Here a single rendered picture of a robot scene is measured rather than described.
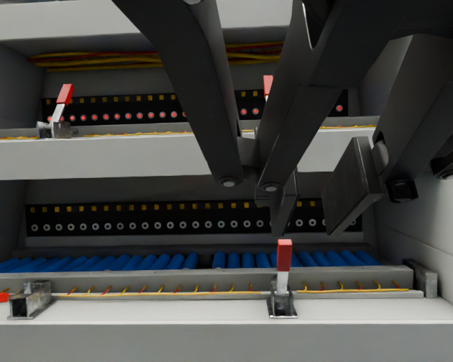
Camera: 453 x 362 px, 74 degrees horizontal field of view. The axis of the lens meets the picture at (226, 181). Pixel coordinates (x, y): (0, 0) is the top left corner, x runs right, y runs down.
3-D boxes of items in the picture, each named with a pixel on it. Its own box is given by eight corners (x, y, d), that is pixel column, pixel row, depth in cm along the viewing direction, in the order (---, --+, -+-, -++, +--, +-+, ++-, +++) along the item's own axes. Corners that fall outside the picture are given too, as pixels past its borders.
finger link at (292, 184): (300, 195, 13) (283, 195, 13) (283, 237, 20) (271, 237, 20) (293, 138, 15) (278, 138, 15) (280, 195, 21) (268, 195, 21)
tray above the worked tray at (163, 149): (441, 168, 33) (444, 37, 32) (-87, 182, 36) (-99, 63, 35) (365, 165, 53) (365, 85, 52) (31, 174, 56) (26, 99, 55)
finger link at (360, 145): (352, 136, 14) (368, 135, 14) (320, 193, 21) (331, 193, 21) (365, 193, 13) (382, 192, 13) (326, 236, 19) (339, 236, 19)
